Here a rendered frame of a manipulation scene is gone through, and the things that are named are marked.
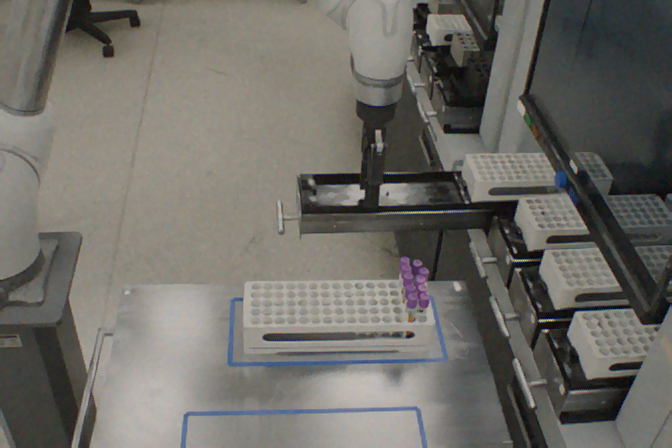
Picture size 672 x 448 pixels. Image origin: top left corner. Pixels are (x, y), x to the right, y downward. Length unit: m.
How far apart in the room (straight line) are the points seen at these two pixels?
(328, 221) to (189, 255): 1.17
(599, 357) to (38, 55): 1.09
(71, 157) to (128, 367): 2.02
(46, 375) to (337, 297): 0.69
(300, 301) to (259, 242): 1.44
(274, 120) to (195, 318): 2.10
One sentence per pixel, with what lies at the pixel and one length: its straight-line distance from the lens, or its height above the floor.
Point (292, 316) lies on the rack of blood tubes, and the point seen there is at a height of 0.88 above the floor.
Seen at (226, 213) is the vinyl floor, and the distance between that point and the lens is 2.74.
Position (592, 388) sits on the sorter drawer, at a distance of 1.25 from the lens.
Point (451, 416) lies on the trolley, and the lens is 1.14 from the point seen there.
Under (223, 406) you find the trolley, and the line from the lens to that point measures 1.12.
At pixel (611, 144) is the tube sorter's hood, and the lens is 1.22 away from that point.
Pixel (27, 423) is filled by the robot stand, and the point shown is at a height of 0.34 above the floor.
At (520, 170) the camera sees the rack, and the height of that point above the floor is 0.86.
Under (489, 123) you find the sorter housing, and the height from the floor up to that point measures 0.81.
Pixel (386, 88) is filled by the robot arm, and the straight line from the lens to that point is 1.30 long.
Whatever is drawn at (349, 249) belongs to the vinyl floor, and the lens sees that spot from 2.59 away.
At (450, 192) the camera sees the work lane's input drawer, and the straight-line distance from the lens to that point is 1.56.
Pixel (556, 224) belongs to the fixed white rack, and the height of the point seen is 0.86.
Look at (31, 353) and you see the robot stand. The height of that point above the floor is 0.57.
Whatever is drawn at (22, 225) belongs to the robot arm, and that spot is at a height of 0.85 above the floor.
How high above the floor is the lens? 1.72
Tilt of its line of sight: 38 degrees down
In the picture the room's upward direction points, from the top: 4 degrees clockwise
